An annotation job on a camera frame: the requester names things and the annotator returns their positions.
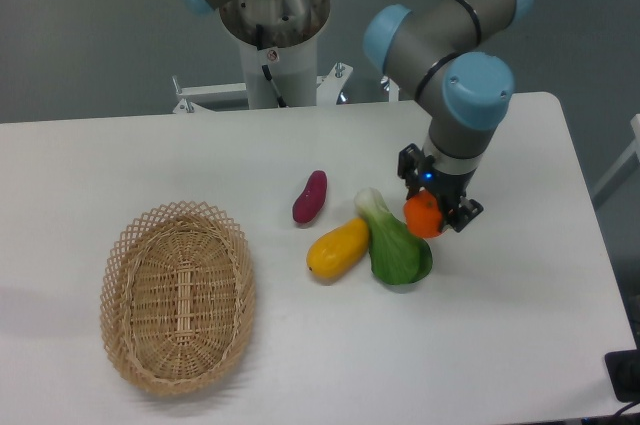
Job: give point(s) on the purple sweet potato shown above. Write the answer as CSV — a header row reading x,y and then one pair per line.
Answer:
x,y
311,200

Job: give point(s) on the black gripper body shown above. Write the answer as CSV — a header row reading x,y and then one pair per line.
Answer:
x,y
413,164

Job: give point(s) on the black device at table edge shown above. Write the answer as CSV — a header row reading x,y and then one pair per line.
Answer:
x,y
623,370

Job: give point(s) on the woven wicker basket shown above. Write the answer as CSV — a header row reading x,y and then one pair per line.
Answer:
x,y
178,299

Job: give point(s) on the orange fruit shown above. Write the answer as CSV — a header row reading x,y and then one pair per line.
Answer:
x,y
422,215

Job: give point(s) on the yellow mango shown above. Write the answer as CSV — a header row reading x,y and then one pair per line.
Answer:
x,y
336,252

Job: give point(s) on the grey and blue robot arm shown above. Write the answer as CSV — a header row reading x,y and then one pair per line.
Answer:
x,y
432,56

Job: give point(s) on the green bok choy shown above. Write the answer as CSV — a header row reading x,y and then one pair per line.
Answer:
x,y
397,256

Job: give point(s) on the white frame at right edge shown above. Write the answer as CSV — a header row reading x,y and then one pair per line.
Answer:
x,y
619,171

